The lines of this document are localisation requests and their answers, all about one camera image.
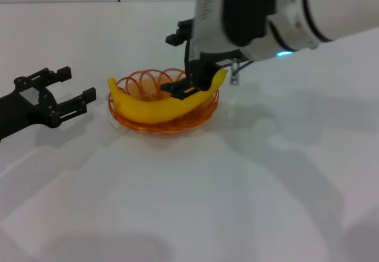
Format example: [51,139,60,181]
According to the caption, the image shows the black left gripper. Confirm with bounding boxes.
[0,66,98,143]

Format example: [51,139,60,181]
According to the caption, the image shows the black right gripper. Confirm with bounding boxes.
[159,19,253,101]

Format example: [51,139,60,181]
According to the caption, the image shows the yellow banana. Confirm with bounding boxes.
[107,68,229,125]

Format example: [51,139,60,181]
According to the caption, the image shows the orange woven plastic basket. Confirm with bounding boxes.
[107,68,220,137]

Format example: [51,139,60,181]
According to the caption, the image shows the right arm cable with plug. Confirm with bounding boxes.
[230,57,255,85]

